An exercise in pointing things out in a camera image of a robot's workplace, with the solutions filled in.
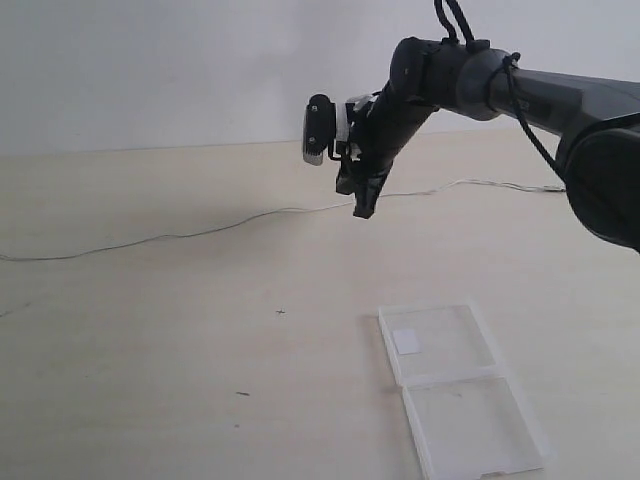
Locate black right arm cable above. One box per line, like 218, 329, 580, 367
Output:
432, 0, 569, 186

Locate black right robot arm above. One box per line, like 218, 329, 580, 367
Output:
336, 37, 639, 250

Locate white wired earphones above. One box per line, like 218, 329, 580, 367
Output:
1, 178, 566, 263

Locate clear plastic hinged case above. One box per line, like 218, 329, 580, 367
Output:
378, 302, 550, 479

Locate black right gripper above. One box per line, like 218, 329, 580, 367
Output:
336, 82, 438, 219

